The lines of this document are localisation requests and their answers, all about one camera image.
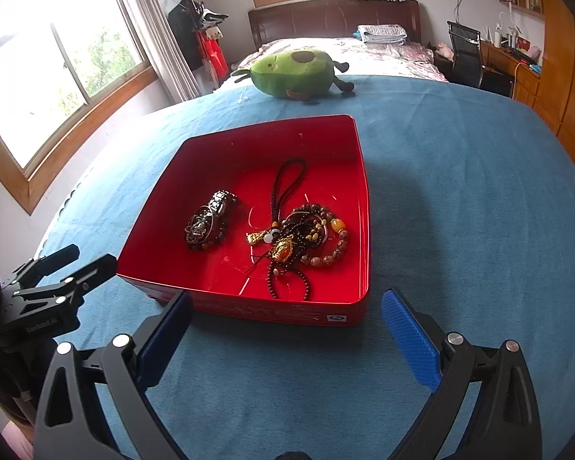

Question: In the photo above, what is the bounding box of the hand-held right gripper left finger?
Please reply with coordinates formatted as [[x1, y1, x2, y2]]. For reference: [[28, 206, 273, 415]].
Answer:
[[33, 289, 194, 460]]

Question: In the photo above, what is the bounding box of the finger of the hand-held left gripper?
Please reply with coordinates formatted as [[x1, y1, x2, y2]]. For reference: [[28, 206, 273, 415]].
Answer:
[[10, 243, 81, 293], [53, 253, 119, 307]]

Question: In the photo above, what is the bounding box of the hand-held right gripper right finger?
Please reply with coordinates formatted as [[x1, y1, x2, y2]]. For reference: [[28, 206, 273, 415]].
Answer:
[[381, 286, 543, 460]]

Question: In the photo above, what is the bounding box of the black bead necklace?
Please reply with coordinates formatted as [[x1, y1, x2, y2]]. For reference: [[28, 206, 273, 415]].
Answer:
[[263, 215, 317, 302]]

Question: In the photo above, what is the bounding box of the black cord gold charm pendant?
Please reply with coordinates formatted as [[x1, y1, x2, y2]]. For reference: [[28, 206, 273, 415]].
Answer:
[[246, 158, 310, 260]]

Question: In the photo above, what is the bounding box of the brown wooden bead bracelet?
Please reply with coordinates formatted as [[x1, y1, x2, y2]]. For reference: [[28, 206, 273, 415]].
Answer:
[[292, 204, 352, 268]]

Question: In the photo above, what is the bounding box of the dark stone link bracelet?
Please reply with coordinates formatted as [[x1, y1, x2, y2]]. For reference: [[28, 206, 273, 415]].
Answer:
[[184, 191, 240, 252]]

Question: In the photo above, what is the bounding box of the gold leaf pendant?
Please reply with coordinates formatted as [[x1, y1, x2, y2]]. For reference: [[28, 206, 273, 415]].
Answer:
[[268, 236, 295, 264]]

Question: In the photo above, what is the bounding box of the red box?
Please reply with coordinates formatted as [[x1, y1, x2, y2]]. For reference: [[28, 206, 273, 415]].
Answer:
[[116, 114, 371, 329]]

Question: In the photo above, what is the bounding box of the side window curtain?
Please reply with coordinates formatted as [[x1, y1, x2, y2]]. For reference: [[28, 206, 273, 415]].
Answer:
[[117, 0, 202, 104]]

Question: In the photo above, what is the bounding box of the coat rack with clothes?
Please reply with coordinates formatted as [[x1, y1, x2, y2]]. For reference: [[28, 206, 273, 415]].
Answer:
[[167, 0, 231, 89]]

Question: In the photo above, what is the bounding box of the green avocado plush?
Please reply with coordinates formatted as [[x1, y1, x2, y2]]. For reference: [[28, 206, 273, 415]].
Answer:
[[230, 49, 355, 102]]

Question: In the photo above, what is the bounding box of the bed with floral sheet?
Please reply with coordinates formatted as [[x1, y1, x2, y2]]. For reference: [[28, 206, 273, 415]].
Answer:
[[232, 36, 449, 89]]

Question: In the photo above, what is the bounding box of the wooden desk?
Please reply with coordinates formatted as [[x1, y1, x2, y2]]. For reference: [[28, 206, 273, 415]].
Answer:
[[479, 38, 542, 101]]

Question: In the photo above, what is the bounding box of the black office chair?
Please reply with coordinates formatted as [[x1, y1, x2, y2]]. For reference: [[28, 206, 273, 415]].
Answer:
[[447, 20, 485, 88]]

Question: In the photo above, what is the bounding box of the folded light blanket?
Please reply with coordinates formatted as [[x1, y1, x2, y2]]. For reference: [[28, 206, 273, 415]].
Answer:
[[356, 24, 409, 46]]

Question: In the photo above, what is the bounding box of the wooden wardrobe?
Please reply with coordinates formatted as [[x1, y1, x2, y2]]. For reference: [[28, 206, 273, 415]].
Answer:
[[527, 0, 575, 178]]

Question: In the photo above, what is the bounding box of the dark wooden headboard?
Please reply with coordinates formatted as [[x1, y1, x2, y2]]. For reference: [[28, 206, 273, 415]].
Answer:
[[248, 0, 421, 53]]

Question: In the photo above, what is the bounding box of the large wooden frame window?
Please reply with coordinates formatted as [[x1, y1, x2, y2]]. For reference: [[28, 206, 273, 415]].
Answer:
[[0, 0, 156, 214]]

